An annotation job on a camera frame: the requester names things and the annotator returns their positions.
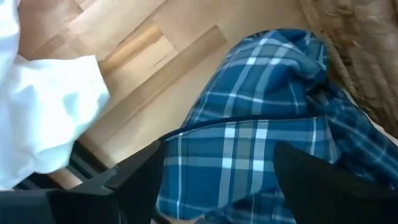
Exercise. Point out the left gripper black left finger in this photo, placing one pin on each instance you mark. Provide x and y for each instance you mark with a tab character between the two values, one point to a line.
130	199

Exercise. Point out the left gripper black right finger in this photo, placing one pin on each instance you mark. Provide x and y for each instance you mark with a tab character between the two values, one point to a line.
335	202

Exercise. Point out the blue plaid shirt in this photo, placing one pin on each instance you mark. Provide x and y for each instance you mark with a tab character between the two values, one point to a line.
242	149

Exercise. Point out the small white cloth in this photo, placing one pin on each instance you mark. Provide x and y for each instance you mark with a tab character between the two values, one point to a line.
40	112

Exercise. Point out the woven wicker basket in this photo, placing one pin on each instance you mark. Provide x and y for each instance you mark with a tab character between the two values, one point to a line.
367	56

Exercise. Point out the black table frame strut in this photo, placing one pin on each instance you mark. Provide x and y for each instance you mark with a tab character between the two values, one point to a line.
87	158

